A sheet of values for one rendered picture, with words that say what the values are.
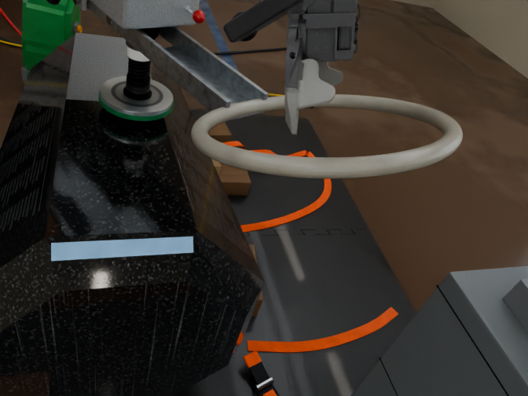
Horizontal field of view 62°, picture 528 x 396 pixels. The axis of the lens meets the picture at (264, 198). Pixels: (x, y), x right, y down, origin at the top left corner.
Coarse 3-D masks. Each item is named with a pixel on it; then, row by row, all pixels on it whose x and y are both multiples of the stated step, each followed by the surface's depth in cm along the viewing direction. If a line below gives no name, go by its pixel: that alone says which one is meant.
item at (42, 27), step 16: (32, 0) 242; (64, 0) 245; (32, 16) 244; (48, 16) 244; (64, 16) 246; (32, 32) 247; (48, 32) 247; (64, 32) 251; (80, 32) 257; (32, 48) 251; (48, 48) 251; (32, 64) 256
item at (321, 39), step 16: (304, 0) 53; (320, 0) 53; (336, 0) 52; (352, 0) 52; (288, 16) 55; (304, 16) 52; (320, 16) 52; (336, 16) 52; (352, 16) 51; (288, 32) 54; (304, 32) 53; (320, 32) 54; (336, 32) 52; (352, 32) 52; (304, 48) 54; (320, 48) 55; (336, 48) 53; (352, 48) 53
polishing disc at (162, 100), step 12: (108, 84) 133; (120, 84) 135; (156, 84) 140; (108, 96) 129; (120, 96) 130; (156, 96) 135; (168, 96) 137; (120, 108) 125; (132, 108) 127; (144, 108) 128; (156, 108) 130; (168, 108) 133
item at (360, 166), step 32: (352, 96) 102; (192, 128) 81; (448, 128) 75; (224, 160) 68; (256, 160) 64; (288, 160) 62; (320, 160) 62; (352, 160) 61; (384, 160) 62; (416, 160) 63
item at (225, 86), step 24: (72, 0) 125; (144, 48) 111; (168, 48) 117; (192, 48) 115; (168, 72) 106; (192, 72) 100; (216, 72) 110; (192, 96) 102; (216, 96) 95; (240, 96) 106; (264, 96) 100
